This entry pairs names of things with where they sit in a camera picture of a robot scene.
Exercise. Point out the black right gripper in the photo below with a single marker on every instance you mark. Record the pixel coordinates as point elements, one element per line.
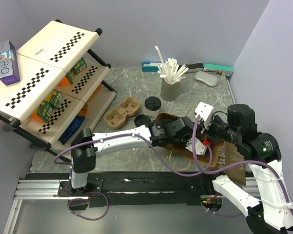
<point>208,131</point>

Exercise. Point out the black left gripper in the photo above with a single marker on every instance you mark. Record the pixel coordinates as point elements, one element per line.
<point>183,145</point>

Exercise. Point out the black plastic cup lid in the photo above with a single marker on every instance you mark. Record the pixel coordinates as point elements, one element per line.
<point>142,120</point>

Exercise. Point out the brown pulp cup carrier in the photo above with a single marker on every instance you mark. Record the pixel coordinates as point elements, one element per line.
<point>116,117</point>

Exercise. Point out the white paper coffee cup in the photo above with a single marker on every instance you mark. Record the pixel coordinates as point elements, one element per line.
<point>152,114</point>

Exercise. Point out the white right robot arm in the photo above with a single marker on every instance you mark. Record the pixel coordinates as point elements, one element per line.
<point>272,213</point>

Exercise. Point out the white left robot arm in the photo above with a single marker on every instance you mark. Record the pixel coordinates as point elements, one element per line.
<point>158,133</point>

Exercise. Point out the brown coffee bean pouch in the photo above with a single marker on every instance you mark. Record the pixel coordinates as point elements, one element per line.
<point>225,154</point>

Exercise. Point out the grey straw holder cup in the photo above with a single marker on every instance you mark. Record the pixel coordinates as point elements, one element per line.
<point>169,92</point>

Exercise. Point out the teal long box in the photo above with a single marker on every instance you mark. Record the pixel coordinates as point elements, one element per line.
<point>218,69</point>

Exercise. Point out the black rectangular device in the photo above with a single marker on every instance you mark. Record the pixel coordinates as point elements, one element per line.
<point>196,67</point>

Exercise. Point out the white wrapped straws bundle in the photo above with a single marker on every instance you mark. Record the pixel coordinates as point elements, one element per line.
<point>170,71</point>

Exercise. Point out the teal flat box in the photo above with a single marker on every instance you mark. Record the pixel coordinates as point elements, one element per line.
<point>150,66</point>

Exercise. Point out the green box upper shelf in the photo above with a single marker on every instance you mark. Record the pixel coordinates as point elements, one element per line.
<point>79,66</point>

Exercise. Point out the green box shelf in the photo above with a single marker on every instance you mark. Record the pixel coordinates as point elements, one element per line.
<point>48,105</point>
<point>79,66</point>

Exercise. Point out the orange box on shelf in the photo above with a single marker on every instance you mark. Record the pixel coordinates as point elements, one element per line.
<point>68,79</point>

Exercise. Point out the beige checkered shelf rack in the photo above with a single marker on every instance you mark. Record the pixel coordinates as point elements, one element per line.
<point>43,61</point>

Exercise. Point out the green box lower shelf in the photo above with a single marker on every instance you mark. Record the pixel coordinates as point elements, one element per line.
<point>48,105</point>

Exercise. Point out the purple cardboard box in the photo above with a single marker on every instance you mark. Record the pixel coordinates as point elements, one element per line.
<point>9,71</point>

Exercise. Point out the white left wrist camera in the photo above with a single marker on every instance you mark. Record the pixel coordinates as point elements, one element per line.
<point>199,147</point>

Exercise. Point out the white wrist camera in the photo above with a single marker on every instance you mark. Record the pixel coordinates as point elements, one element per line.
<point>203,112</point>
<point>199,147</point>

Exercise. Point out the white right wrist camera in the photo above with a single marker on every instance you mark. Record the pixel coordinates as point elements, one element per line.
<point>203,112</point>

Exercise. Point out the black mounting base rail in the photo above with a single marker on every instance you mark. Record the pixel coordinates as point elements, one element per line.
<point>120,188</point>

